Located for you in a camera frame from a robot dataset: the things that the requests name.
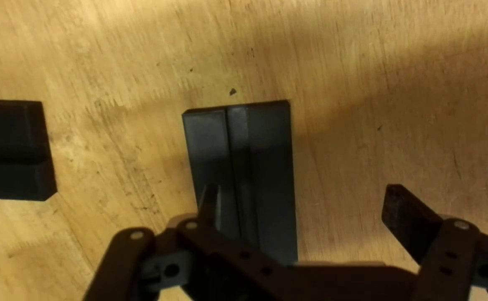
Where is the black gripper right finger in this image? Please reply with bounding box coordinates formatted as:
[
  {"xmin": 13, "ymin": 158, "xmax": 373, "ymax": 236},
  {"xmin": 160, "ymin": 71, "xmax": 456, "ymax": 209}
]
[{"xmin": 381, "ymin": 184, "xmax": 488, "ymax": 301}]

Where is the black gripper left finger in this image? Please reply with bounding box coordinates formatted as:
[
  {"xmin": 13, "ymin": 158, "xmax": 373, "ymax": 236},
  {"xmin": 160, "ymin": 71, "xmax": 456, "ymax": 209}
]
[{"xmin": 82, "ymin": 183, "xmax": 246, "ymax": 301}]

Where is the short black grooved track piece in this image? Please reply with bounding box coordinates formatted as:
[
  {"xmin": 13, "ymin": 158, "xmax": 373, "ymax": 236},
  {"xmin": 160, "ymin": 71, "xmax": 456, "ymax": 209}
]
[{"xmin": 0, "ymin": 97, "xmax": 58, "ymax": 203}]

